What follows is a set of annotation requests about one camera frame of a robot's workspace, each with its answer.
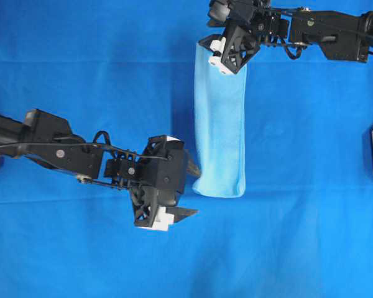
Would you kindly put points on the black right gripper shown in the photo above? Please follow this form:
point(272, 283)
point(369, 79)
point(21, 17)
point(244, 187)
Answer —
point(247, 25)

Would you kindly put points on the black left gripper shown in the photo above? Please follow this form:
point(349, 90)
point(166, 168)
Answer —
point(155, 181)

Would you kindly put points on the light blue towel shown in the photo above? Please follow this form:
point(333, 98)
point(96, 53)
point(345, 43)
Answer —
point(219, 106)

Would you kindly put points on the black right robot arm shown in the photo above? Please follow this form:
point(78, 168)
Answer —
point(340, 36)

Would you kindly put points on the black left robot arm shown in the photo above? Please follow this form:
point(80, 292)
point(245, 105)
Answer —
point(48, 140)

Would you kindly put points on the dark blue table cloth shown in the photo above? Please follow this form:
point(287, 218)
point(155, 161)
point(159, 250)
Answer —
point(303, 228)

